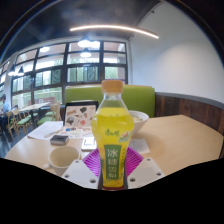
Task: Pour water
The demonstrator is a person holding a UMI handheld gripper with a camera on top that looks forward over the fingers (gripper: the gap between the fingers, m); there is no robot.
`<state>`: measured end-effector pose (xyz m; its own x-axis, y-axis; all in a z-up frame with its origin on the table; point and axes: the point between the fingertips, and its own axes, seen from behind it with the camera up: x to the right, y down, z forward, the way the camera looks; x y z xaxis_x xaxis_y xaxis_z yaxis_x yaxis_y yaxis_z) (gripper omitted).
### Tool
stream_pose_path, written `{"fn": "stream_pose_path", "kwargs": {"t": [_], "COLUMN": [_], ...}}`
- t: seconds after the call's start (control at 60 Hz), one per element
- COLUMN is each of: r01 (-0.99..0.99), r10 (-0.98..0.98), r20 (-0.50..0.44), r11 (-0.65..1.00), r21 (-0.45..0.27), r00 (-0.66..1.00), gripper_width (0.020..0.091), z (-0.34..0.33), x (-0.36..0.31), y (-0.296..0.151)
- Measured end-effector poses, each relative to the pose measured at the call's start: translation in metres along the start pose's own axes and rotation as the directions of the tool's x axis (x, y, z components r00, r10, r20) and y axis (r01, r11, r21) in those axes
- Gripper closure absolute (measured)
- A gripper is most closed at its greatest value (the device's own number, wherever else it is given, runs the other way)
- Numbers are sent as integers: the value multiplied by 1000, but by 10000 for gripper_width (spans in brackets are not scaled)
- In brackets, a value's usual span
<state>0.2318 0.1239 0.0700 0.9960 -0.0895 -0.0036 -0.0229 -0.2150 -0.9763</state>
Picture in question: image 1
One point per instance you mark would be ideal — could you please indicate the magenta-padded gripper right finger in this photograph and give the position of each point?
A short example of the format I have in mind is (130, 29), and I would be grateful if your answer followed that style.
(145, 171)

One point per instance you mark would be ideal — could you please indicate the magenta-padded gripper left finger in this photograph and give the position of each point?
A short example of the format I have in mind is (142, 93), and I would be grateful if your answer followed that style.
(80, 171)

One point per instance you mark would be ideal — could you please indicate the yellow drink bottle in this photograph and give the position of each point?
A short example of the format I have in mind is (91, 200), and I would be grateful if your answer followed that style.
(112, 133)

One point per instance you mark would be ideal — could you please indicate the white ribbed mug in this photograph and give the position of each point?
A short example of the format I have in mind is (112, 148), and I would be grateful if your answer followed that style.
(63, 158)

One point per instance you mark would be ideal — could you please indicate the small dark box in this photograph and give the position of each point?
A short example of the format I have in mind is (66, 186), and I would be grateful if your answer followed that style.
(59, 140)

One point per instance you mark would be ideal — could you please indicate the printed paper sheet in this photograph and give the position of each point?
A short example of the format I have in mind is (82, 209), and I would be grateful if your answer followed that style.
(75, 132)

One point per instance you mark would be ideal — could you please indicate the white bowl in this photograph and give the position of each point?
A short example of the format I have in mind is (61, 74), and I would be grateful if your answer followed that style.
(141, 121)

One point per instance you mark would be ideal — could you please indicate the white paper sheet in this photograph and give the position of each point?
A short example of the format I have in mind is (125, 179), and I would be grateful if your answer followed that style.
(43, 130)

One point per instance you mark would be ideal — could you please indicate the sticker-covered black tablet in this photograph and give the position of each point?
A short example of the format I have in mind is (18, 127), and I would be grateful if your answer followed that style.
(80, 115)

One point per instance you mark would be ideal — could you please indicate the green upholstered bench backrest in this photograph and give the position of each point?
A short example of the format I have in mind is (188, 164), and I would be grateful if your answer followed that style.
(143, 98)

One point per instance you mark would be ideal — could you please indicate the group of green-seated wooden chairs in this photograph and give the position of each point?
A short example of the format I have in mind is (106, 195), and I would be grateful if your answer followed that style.
(23, 120)

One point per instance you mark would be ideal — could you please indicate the wooden dining table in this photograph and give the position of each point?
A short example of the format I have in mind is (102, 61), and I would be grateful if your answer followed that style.
(33, 106)

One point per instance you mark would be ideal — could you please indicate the large black-framed window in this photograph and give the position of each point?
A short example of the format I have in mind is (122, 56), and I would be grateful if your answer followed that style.
(80, 71)

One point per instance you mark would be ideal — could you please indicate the person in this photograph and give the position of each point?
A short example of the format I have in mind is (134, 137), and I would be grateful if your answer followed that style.
(4, 106)

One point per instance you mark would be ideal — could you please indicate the group of pendant lamps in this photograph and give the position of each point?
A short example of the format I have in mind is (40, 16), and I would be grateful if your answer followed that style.
(85, 43)

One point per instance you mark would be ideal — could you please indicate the long curved ceiling light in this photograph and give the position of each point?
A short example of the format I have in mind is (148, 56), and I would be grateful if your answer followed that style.
(113, 27)

